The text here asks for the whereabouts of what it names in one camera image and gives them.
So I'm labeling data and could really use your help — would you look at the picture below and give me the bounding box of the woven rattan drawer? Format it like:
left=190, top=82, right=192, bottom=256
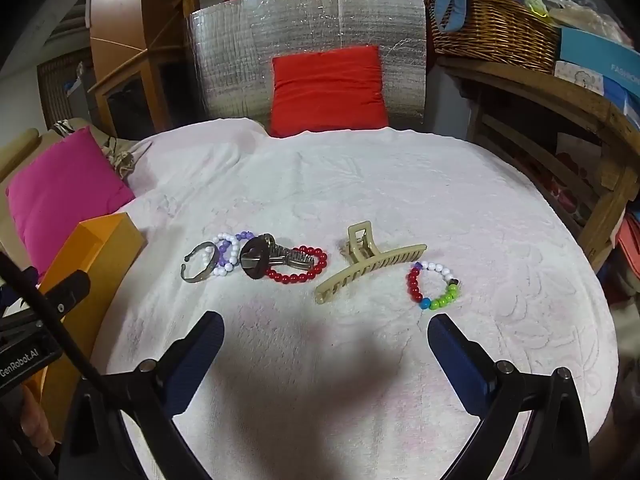
left=37, top=52, right=96, bottom=126

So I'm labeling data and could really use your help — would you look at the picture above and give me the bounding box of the patterned crumpled cloth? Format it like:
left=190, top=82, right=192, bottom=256
left=105, top=139, right=137, bottom=182

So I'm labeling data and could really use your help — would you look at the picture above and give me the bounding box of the white and purple bead bracelet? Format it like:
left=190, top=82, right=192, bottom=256
left=212, top=231, right=256, bottom=277

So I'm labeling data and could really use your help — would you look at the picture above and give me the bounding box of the person's left hand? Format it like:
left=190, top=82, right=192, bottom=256
left=20, top=387, right=57, bottom=457

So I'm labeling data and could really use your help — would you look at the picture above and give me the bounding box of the silver foil insulation mat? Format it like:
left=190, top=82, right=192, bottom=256
left=182, top=0, right=428, bottom=133

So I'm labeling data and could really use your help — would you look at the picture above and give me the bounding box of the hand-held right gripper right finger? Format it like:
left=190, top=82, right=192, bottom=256
left=427, top=312, right=593, bottom=480

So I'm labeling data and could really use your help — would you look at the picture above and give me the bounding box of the pale pink textured blanket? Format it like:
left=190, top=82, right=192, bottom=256
left=90, top=117, right=621, bottom=480

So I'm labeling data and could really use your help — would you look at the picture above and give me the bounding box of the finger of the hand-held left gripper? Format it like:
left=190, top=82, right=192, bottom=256
left=39, top=270, right=92, bottom=318

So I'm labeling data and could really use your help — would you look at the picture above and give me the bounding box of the black cable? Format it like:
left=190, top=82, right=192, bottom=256
left=0, top=250, right=126, bottom=416

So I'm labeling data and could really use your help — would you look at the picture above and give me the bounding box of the wicker basket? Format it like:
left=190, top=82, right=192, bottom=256
left=425, top=0, right=561, bottom=75

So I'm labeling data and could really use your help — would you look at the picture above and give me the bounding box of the beige claw hair clip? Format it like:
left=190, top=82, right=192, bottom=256
left=315, top=221, right=428, bottom=305

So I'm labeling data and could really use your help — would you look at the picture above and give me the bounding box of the multicolour bead bracelet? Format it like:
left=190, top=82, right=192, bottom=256
left=406, top=261, right=462, bottom=311

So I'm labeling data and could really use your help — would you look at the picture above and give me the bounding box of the blue cardboard box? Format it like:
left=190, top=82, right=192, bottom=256
left=555, top=27, right=640, bottom=111

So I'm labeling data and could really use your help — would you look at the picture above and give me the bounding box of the orange cardboard box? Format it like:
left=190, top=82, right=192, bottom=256
left=22, top=212, right=147, bottom=411

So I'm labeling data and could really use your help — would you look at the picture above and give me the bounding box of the pink cushion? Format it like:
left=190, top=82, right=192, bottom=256
left=6, top=126, right=136, bottom=276

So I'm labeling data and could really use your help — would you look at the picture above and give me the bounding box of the red square cushion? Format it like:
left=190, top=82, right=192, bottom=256
left=269, top=45, right=390, bottom=138

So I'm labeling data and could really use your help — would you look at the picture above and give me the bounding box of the silver metal bangle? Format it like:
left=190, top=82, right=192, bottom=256
left=181, top=241, right=223, bottom=285

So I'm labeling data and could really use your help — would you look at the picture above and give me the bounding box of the brown hair clip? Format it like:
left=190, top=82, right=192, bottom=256
left=239, top=234, right=316, bottom=281

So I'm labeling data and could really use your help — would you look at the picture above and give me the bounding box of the wooden shelf unit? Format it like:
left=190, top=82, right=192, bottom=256
left=440, top=55, right=640, bottom=271

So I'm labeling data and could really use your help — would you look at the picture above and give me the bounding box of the wooden cabinet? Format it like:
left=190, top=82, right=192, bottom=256
left=87, top=0, right=201, bottom=136

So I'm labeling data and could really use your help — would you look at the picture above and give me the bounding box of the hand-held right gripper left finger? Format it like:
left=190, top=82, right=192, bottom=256
left=59, top=310, right=226, bottom=480

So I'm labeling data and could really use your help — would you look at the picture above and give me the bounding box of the red bead bracelet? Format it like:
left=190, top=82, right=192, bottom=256
left=265, top=245, right=328, bottom=285

